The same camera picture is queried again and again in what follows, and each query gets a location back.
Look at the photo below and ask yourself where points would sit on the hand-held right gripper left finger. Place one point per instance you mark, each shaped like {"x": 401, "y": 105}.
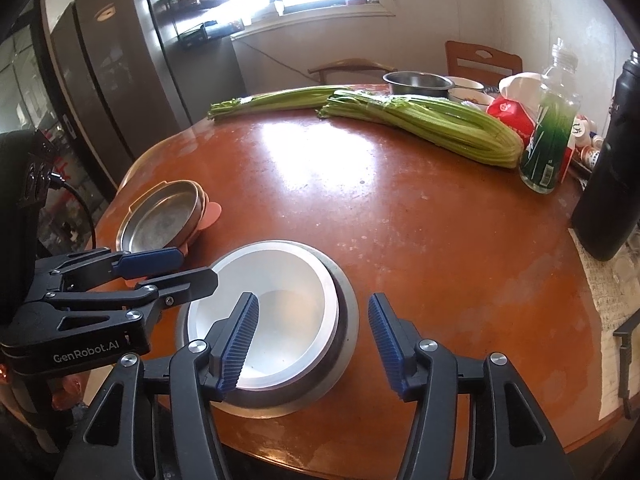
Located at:
{"x": 240, "y": 345}

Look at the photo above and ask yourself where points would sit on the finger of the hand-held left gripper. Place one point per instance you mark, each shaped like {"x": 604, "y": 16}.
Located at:
{"x": 150, "y": 260}
{"x": 190, "y": 282}

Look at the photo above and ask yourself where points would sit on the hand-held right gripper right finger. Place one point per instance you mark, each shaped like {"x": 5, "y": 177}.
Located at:
{"x": 390, "y": 355}

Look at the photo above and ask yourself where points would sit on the shallow steel plate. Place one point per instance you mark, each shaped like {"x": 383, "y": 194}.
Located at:
{"x": 160, "y": 220}

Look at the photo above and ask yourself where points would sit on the large steel bowl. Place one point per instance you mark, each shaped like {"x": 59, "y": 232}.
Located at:
{"x": 347, "y": 330}

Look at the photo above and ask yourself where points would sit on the pink flower-shaped plate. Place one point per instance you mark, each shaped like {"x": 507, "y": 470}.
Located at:
{"x": 212, "y": 212}

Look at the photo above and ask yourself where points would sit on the red paper noodle bowl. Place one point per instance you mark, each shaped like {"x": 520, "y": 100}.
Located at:
{"x": 290, "y": 285}

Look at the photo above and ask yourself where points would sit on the curved-back wooden chair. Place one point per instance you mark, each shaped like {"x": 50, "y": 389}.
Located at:
{"x": 350, "y": 66}
{"x": 131, "y": 169}

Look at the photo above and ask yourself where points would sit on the slim celery bunch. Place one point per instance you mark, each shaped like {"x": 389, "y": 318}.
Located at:
{"x": 280, "y": 100}

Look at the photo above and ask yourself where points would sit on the printed paper sheet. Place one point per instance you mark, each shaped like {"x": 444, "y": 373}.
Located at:
{"x": 610, "y": 290}

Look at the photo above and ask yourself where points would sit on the thick celery bunch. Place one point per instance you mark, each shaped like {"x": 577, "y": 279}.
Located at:
{"x": 430, "y": 122}

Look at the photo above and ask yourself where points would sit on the black folding stand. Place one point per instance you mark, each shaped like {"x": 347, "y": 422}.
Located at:
{"x": 626, "y": 360}

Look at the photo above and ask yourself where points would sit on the clear bottle with green label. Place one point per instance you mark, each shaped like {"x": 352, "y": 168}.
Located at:
{"x": 547, "y": 150}

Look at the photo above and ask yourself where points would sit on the red carton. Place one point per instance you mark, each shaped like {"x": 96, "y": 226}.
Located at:
{"x": 567, "y": 157}

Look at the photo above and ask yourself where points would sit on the red packet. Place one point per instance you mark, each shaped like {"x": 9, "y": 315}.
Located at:
{"x": 512, "y": 117}

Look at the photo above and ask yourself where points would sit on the steel pot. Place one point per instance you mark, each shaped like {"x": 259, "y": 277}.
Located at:
{"x": 417, "y": 85}

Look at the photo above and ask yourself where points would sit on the white ceramic bowl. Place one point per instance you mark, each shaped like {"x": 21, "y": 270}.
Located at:
{"x": 467, "y": 89}

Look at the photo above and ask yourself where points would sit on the black thermos flask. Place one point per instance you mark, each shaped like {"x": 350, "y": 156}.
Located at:
{"x": 612, "y": 180}

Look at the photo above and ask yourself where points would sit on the small printed cups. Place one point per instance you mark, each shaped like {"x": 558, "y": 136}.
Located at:
{"x": 590, "y": 142}

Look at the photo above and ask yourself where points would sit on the white plastic bag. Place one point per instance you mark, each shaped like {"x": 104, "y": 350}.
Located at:
{"x": 520, "y": 87}

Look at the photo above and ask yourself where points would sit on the wooden chair with cutout back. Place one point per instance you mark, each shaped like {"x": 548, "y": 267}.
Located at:
{"x": 482, "y": 62}

